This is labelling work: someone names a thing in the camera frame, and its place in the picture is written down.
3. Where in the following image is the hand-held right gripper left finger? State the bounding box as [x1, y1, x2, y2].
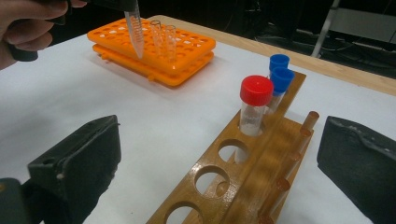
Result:
[21, 114, 122, 224]

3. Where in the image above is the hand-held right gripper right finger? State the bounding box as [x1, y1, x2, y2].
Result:
[317, 115, 396, 224]

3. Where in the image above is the clear test tube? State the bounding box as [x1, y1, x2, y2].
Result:
[149, 20, 163, 54]
[123, 10, 145, 61]
[163, 24, 178, 63]

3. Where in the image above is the orange plastic tube rack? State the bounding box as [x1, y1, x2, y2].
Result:
[86, 17, 217, 88]

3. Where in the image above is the blue cap test tube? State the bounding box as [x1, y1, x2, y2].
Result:
[269, 53, 290, 75]
[268, 67, 296, 115]

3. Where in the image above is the wooden test tube rack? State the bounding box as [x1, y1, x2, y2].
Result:
[146, 70, 320, 224]

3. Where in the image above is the red cap test tube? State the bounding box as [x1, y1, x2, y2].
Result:
[238, 75, 275, 138]

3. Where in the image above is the white table mat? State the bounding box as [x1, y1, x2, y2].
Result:
[0, 33, 396, 224]

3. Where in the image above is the white metal stand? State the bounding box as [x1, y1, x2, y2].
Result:
[311, 0, 396, 59]

